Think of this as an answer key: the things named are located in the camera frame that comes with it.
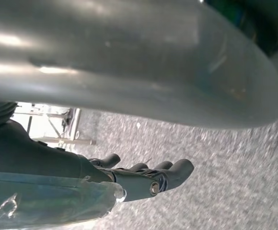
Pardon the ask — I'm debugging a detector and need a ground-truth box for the white metal frame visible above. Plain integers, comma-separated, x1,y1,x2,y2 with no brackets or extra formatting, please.
11,102,97,152

